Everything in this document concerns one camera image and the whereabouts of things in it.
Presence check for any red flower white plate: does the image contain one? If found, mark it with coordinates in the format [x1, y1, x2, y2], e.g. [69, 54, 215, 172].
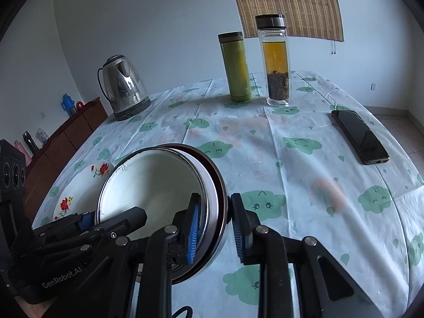
[52, 161, 114, 221]

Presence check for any white enamel bowl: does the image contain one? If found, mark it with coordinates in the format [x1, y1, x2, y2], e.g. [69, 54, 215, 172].
[96, 144, 220, 263]

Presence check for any stainless steel bowl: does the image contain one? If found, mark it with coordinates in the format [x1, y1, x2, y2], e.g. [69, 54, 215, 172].
[126, 144, 228, 284]

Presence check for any person's left hand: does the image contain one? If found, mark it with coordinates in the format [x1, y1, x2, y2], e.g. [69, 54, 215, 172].
[15, 297, 52, 318]

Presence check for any wooden sideboard cabinet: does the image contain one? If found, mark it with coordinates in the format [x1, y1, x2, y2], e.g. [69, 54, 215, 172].
[24, 98, 108, 220]

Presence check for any black thermos flask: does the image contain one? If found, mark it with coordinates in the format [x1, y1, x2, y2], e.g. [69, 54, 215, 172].
[22, 131, 39, 155]

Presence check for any cloud print tablecloth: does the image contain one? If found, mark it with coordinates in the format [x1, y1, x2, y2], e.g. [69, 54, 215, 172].
[34, 71, 423, 317]

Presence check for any small picture card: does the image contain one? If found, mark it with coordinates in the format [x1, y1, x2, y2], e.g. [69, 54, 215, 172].
[36, 128, 49, 145]

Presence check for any pink thermos flask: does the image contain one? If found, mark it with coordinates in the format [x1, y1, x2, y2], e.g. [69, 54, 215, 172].
[14, 140, 32, 167]

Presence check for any red apple ornament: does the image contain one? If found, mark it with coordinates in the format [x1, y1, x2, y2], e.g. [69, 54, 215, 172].
[76, 101, 84, 110]

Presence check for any blue thermos jug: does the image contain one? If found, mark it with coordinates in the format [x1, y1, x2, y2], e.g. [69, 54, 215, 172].
[61, 94, 77, 117]

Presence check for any stainless electric kettle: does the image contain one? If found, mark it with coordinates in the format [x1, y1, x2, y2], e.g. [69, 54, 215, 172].
[97, 55, 151, 121]

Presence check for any black smartphone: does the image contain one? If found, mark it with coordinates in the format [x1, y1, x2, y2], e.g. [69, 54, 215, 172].
[330, 110, 390, 165]

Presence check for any green thermos bottle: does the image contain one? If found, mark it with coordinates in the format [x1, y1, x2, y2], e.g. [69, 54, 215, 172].
[218, 32, 251, 102]

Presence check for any glass tea bottle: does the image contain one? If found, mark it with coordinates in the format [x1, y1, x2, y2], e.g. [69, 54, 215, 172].
[255, 14, 290, 107]

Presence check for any bamboo window blind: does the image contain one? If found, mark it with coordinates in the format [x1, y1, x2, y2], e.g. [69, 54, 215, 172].
[236, 0, 344, 42]

